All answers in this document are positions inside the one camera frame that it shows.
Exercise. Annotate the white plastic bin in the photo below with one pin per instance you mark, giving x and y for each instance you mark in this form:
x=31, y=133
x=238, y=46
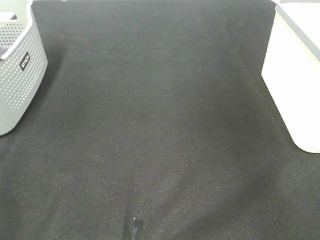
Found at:
x=291, y=69

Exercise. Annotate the grey perforated plastic basket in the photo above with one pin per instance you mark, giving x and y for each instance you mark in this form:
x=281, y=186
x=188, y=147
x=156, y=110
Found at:
x=23, y=61

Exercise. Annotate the black fabric table mat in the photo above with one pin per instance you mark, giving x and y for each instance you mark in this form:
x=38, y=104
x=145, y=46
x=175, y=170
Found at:
x=155, y=111

